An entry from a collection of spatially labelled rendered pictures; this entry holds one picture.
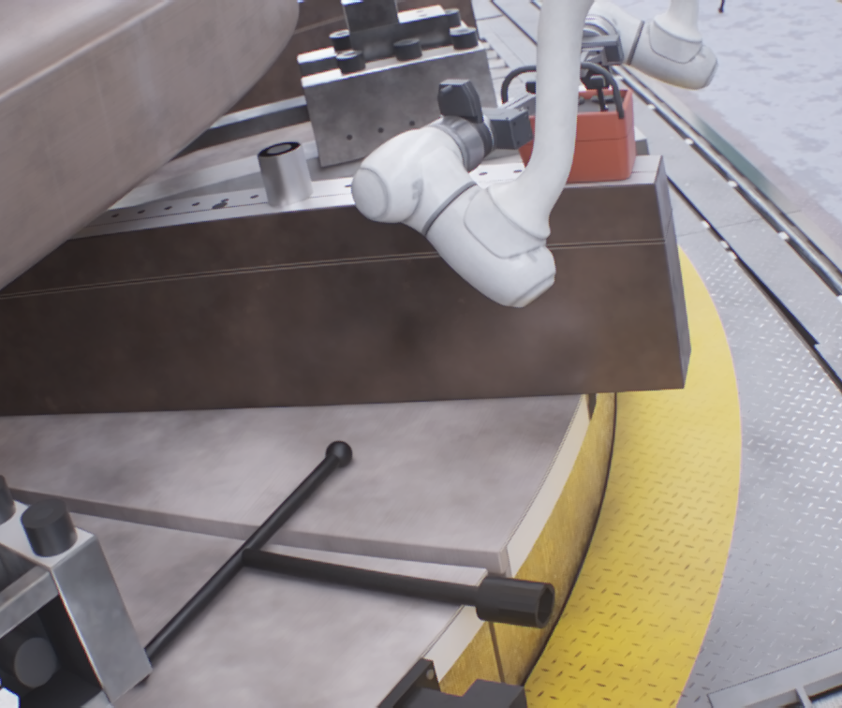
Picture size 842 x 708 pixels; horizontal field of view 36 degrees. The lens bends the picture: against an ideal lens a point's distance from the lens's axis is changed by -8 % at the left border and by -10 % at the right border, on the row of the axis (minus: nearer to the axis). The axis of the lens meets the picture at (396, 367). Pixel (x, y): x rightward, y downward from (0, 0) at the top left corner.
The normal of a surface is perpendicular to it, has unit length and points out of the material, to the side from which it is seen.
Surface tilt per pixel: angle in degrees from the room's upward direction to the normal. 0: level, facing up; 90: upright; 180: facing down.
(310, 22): 90
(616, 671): 0
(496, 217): 66
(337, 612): 0
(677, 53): 87
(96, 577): 90
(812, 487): 0
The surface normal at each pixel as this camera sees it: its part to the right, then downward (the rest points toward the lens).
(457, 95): -0.61, 0.47
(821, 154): -0.20, -0.87
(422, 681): 0.83, 0.08
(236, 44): 0.96, -0.08
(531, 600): -0.44, -0.36
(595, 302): -0.28, 0.48
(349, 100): 0.11, 0.43
